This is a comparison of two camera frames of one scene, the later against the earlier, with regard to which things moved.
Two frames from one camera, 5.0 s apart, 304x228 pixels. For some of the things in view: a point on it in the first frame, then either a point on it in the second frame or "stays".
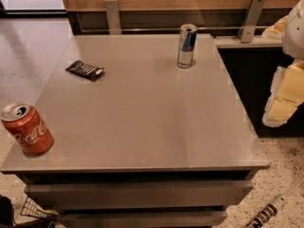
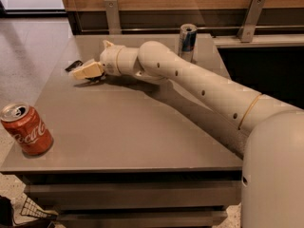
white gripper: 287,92 to 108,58
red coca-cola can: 26,124 stays
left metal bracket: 112,10 stays
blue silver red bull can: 188,34 stays
